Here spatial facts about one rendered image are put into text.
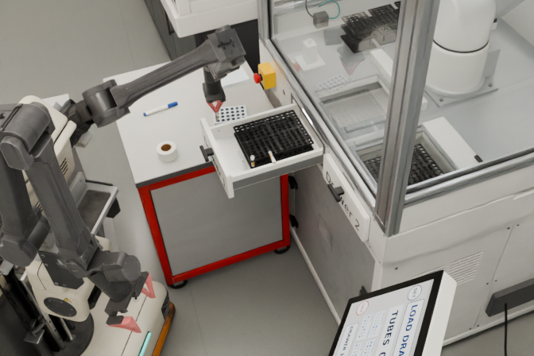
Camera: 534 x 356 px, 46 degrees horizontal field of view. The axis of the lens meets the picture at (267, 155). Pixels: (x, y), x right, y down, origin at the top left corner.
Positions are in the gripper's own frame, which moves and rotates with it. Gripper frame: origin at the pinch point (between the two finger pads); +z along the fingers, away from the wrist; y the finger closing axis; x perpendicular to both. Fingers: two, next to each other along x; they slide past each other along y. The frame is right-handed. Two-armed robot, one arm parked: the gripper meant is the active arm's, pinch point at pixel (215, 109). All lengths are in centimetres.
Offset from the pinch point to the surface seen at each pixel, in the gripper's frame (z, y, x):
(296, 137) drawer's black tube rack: -4.7, -27.0, -22.2
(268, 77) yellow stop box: -4.8, 6.2, -21.7
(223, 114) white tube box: 5.1, 2.1, -2.9
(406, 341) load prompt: -31, -117, -18
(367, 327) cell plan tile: -20, -107, -14
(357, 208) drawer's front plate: -7, -64, -29
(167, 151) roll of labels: 5.2, -10.7, 20.3
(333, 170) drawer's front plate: -7, -47, -28
